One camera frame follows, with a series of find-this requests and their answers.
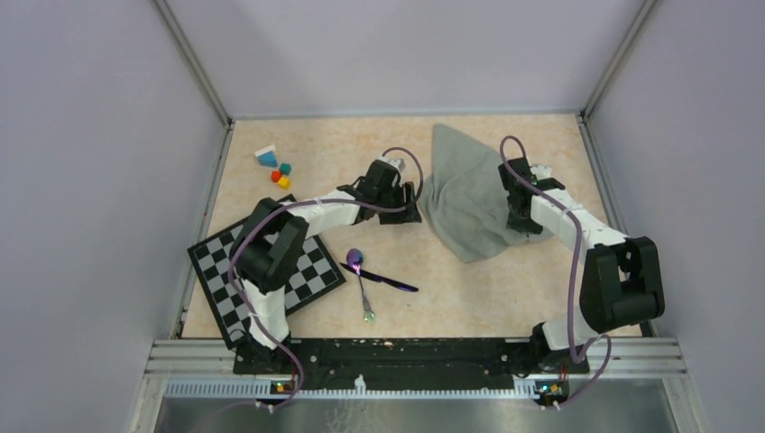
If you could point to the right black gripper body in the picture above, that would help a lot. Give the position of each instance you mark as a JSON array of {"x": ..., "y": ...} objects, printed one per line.
[{"x": 509, "y": 204}]

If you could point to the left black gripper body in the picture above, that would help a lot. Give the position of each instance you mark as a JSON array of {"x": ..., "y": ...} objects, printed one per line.
[{"x": 393, "y": 198}]

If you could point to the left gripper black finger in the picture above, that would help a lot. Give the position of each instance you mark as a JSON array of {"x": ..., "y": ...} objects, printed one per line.
[
  {"x": 409, "y": 194},
  {"x": 410, "y": 214}
]

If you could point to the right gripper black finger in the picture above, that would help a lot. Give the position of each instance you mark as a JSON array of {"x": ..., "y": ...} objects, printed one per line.
[
  {"x": 518, "y": 220},
  {"x": 533, "y": 227}
]

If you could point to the grey cloth napkin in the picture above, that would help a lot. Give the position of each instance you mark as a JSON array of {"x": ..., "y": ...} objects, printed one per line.
[{"x": 464, "y": 201}]

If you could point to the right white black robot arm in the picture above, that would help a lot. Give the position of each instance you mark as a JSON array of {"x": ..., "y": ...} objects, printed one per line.
[{"x": 620, "y": 284}]

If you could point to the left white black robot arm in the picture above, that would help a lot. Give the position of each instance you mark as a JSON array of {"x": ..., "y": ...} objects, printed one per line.
[{"x": 266, "y": 253}]

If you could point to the iridescent purple spoon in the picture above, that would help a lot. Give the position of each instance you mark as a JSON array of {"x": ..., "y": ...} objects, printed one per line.
[{"x": 355, "y": 259}]

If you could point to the iridescent purple knife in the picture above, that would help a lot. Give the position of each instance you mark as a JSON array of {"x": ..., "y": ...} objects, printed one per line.
[{"x": 370, "y": 276}]

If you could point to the teal cube block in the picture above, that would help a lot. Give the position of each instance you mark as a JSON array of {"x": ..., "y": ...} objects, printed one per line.
[{"x": 285, "y": 168}]

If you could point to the yellow cube block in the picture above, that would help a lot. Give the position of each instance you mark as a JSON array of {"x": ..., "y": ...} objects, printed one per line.
[{"x": 284, "y": 182}]

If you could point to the blue white wedge block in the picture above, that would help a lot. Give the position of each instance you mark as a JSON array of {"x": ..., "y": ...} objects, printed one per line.
[{"x": 267, "y": 157}]

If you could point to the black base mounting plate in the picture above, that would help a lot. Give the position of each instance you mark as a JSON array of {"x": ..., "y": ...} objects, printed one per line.
[{"x": 407, "y": 364}]

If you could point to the black grey checkerboard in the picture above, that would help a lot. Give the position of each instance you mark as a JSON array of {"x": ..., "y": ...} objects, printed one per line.
[{"x": 316, "y": 274}]

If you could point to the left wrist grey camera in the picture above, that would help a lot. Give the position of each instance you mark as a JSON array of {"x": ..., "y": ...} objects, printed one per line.
[{"x": 397, "y": 163}]

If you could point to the right aluminium corner post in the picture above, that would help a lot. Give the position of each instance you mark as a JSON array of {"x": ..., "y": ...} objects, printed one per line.
[{"x": 623, "y": 50}]

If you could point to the aluminium corner post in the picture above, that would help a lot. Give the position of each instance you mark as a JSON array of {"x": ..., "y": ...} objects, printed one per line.
[
  {"x": 191, "y": 60},
  {"x": 623, "y": 50}
]

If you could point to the left aluminium corner post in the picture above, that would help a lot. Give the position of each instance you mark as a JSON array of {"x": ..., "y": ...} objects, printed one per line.
[{"x": 191, "y": 60}]

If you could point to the aluminium front frame rail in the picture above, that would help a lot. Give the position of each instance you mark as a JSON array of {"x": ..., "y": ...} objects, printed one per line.
[{"x": 204, "y": 368}]

